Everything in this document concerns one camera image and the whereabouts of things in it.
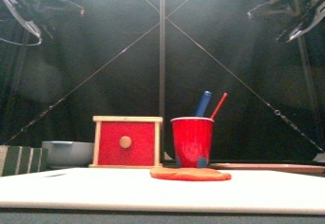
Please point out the red plastic cup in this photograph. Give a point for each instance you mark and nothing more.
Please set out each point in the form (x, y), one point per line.
(193, 139)

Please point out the grey bowl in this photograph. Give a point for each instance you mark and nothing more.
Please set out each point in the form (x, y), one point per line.
(67, 153)

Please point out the white cutting board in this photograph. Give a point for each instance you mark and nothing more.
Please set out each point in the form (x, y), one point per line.
(127, 190)

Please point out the wooden drawer box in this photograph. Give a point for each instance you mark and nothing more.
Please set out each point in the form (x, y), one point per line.
(127, 119)

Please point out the white frame bracket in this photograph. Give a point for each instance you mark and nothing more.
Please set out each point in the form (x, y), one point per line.
(320, 158)

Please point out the green white striped block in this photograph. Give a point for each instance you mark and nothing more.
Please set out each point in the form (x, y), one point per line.
(11, 159)

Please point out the vertical metal frame pole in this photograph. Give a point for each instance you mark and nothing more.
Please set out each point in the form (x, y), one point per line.
(162, 60)

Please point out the brown wooden tray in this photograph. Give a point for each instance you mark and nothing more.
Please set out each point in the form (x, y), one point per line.
(271, 167)

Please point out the small blue object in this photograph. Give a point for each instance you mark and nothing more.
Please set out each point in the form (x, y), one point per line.
(202, 163)

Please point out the flat orange-red dough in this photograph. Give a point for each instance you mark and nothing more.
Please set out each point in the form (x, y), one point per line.
(190, 174)

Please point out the red drawer with wooden knob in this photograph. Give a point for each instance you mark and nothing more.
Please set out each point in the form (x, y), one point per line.
(110, 133)

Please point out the thin red stick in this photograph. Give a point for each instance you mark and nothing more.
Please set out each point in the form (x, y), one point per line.
(220, 104)

